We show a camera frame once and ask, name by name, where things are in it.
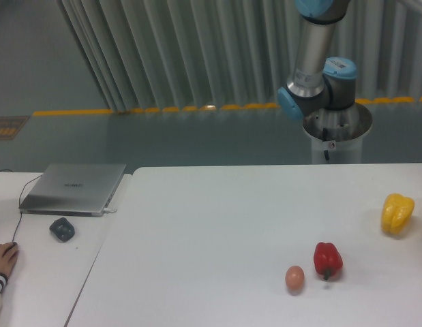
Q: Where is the red bell pepper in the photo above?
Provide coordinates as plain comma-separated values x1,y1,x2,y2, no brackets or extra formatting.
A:
313,242,343,281

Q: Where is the brown egg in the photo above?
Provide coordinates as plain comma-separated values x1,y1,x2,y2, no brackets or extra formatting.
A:
285,266,305,292

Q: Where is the yellow bell pepper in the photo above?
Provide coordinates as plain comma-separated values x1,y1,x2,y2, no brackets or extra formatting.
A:
381,193,415,235

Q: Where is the person's hand on mouse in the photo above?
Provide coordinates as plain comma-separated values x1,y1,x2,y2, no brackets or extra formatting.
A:
0,242,19,279

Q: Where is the small black tray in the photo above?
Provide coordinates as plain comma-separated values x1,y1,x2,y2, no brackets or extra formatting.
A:
49,217,75,243

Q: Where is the grey pleated curtain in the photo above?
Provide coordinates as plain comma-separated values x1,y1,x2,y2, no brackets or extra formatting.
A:
60,1,422,112

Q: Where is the black mouse cable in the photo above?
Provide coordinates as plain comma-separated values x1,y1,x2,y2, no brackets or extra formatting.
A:
0,169,44,245

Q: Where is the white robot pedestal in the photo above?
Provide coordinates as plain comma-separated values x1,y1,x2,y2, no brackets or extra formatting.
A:
303,103,373,164

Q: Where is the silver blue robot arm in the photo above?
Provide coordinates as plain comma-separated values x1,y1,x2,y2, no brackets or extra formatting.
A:
277,1,356,120

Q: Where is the silver closed laptop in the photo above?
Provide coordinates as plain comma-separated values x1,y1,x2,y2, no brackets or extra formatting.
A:
19,163,126,217

